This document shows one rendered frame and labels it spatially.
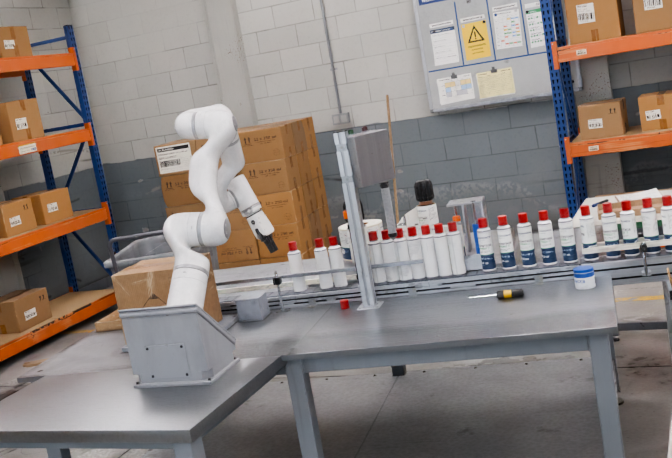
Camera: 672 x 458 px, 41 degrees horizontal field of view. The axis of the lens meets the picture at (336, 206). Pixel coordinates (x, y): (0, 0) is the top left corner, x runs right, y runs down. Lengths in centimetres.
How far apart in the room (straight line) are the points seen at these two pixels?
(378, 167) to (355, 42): 484
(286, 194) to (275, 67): 186
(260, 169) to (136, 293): 367
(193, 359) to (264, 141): 419
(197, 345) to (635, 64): 542
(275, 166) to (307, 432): 402
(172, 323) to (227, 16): 596
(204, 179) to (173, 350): 63
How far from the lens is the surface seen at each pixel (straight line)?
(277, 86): 849
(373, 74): 812
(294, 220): 698
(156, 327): 295
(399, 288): 352
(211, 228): 312
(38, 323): 760
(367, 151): 334
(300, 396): 312
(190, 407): 276
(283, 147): 692
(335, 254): 357
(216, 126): 325
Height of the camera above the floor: 171
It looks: 8 degrees down
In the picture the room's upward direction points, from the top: 10 degrees counter-clockwise
